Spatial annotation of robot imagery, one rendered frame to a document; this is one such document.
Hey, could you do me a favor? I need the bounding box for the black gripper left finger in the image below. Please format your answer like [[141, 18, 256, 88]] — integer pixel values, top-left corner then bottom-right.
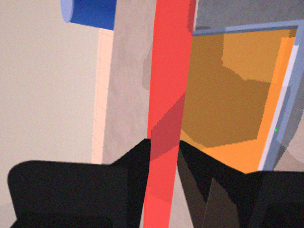
[[7, 138, 151, 228]]

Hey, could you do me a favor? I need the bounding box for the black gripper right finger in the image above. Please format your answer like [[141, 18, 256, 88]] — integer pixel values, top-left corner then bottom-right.
[[177, 140, 304, 228]]

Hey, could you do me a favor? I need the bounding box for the red square panel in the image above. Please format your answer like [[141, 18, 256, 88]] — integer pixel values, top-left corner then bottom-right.
[[143, 0, 196, 228]]

